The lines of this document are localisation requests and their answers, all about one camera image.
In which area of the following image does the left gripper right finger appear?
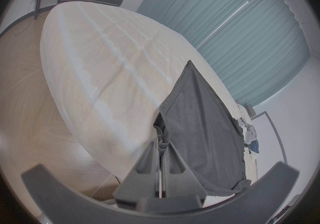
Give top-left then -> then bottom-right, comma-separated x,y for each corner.
161,141 -> 208,212

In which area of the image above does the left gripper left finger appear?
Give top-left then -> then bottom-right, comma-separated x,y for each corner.
113,140 -> 160,212

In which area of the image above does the black T-shirt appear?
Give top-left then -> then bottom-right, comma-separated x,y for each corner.
153,60 -> 252,191

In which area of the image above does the pile of clothes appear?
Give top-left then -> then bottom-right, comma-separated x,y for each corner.
234,117 -> 260,161

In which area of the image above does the bed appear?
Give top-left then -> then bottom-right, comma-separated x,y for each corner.
40,1 -> 287,206

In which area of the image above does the white printed pillow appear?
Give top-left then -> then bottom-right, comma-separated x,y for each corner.
236,104 -> 252,119

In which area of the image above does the grey bedside table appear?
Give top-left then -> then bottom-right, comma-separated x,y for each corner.
237,103 -> 255,118

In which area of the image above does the blue-green curtain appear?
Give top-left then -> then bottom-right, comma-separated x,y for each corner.
196,0 -> 312,107
137,0 -> 269,48

